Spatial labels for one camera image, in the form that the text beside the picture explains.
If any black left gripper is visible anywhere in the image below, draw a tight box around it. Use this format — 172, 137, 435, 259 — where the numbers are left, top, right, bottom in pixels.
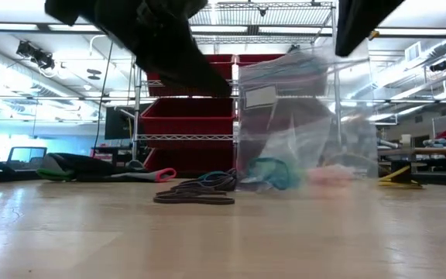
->
44, 0, 232, 98

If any clear plastic zipper bag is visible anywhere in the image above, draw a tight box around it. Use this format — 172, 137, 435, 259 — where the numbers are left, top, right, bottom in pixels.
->
307, 164, 358, 189
236, 45, 379, 194

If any blue rubber band bunch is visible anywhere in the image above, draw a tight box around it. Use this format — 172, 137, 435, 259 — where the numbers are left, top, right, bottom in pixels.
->
245, 156, 304, 191

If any orange rubber band bunch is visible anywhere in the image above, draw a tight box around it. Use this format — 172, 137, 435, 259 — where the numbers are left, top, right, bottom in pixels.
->
307, 165, 354, 188

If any dark grey rubber band tangle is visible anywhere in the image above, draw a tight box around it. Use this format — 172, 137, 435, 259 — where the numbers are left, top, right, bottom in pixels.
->
172, 168, 238, 193

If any black monitor back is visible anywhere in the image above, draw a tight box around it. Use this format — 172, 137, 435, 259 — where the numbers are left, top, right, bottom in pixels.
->
105, 106, 136, 140

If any grey blue pipe fitting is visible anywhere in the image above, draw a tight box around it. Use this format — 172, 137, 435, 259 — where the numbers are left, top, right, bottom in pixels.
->
377, 138, 401, 150
423, 137, 446, 150

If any black and green bag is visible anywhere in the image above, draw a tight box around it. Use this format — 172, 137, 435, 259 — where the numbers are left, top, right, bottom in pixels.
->
35, 150, 177, 184

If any wooden workbench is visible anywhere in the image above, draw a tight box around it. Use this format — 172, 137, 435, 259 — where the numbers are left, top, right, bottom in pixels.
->
376, 146, 446, 157

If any computer monitor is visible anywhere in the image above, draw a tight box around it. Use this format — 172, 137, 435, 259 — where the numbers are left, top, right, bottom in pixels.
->
5, 146, 48, 171

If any chrome wire shelving rack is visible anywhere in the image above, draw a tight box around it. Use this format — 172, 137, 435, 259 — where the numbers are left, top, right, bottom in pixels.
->
132, 2, 342, 171

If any yellow cable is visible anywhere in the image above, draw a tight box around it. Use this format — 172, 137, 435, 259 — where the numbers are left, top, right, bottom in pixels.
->
377, 164, 424, 190

